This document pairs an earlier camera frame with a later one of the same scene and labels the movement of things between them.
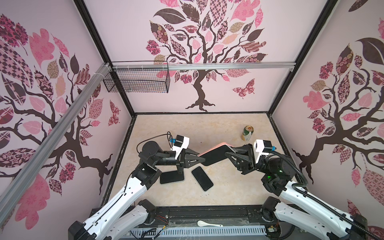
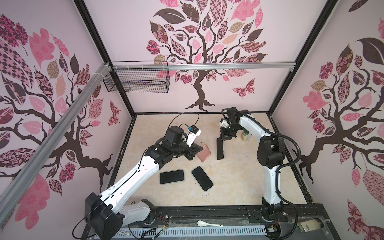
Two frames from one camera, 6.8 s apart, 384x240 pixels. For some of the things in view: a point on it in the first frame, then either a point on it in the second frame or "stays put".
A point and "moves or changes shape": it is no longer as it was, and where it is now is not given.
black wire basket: [138, 76] stays put
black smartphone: [217, 155] -> [220, 148]
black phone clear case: [202, 178] stays put
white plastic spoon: [200, 223] stays put
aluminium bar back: [203, 66] stays put
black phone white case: [171, 177] stays put
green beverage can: [247, 132] stays put
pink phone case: [221, 145] moves or changes shape
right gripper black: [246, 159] -> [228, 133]
